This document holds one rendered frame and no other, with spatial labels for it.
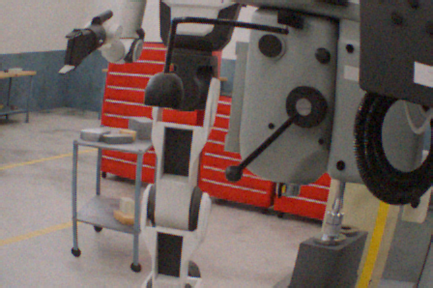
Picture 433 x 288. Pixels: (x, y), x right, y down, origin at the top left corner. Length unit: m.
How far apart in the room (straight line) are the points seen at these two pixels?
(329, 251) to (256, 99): 0.51
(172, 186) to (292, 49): 0.96
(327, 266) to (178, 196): 0.65
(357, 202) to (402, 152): 1.96
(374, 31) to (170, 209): 1.32
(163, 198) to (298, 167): 0.91
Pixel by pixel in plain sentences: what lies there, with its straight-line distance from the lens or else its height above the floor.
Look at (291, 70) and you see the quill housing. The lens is 1.17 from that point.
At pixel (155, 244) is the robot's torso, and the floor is 0.91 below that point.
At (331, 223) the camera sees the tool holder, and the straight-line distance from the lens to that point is 1.59.
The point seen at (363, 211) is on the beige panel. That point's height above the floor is 0.86.
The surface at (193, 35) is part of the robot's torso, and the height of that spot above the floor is 1.55.
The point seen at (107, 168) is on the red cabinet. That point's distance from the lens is 6.96.
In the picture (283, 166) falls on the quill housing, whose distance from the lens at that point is 1.20.
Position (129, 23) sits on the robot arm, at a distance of 2.11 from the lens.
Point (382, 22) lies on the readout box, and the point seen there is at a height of 1.62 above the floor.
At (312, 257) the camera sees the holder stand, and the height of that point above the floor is 1.07.
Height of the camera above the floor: 1.55
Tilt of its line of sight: 9 degrees down
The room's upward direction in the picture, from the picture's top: 7 degrees clockwise
